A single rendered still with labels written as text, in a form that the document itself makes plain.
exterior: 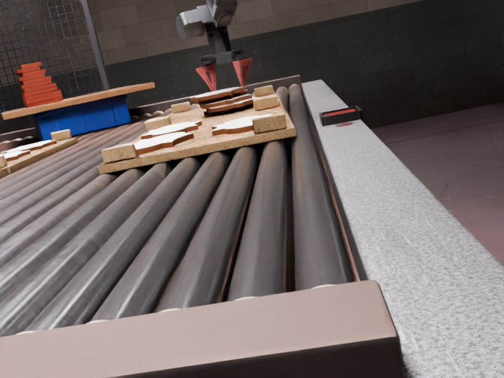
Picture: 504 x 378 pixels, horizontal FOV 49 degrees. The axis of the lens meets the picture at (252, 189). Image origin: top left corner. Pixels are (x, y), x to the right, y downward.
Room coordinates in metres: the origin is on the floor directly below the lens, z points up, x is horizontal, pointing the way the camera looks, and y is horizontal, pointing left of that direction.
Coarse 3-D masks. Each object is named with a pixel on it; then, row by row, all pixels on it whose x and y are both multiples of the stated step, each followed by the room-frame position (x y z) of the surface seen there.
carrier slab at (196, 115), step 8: (264, 96) 1.73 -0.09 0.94; (280, 104) 1.37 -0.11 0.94; (176, 112) 1.79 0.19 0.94; (184, 112) 1.72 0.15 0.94; (192, 112) 1.66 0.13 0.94; (200, 112) 1.60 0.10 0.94; (232, 112) 1.41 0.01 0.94; (240, 112) 1.37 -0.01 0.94; (176, 120) 1.52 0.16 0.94; (184, 120) 1.47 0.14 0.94; (192, 120) 1.43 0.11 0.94; (200, 120) 1.39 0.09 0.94
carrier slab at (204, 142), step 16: (256, 112) 1.30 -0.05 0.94; (272, 112) 1.23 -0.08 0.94; (208, 128) 1.18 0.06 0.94; (288, 128) 0.94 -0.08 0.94; (192, 144) 0.99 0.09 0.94; (208, 144) 0.95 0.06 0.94; (224, 144) 0.95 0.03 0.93; (240, 144) 0.95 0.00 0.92; (128, 160) 0.96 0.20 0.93; (144, 160) 0.96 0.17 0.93; (160, 160) 0.96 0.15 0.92
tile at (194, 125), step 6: (168, 126) 1.29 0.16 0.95; (174, 126) 1.26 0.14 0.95; (180, 126) 1.23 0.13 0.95; (186, 126) 1.21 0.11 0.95; (192, 126) 1.20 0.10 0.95; (198, 126) 1.26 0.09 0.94; (150, 132) 1.24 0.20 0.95; (156, 132) 1.21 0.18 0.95; (162, 132) 1.19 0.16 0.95; (168, 132) 1.17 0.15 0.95; (174, 132) 1.17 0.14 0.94; (186, 132) 1.19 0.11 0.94; (144, 138) 1.21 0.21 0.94; (150, 138) 1.20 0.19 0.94
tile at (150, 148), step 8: (160, 136) 1.11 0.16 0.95; (168, 136) 1.08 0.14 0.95; (176, 136) 1.05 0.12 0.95; (184, 136) 1.06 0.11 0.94; (192, 136) 1.07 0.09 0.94; (136, 144) 1.06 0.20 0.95; (144, 144) 1.04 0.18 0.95; (152, 144) 1.01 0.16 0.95; (160, 144) 1.01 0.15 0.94; (168, 144) 1.01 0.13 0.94; (176, 144) 1.03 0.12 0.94; (144, 152) 1.00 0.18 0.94
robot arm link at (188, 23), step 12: (192, 12) 1.46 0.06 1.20; (204, 12) 1.47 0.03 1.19; (228, 12) 1.42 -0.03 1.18; (180, 24) 1.47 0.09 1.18; (192, 24) 1.45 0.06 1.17; (204, 24) 1.46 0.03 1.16; (216, 24) 1.46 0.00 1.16; (228, 24) 1.47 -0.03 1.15; (180, 36) 1.49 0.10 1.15; (192, 36) 1.48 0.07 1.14
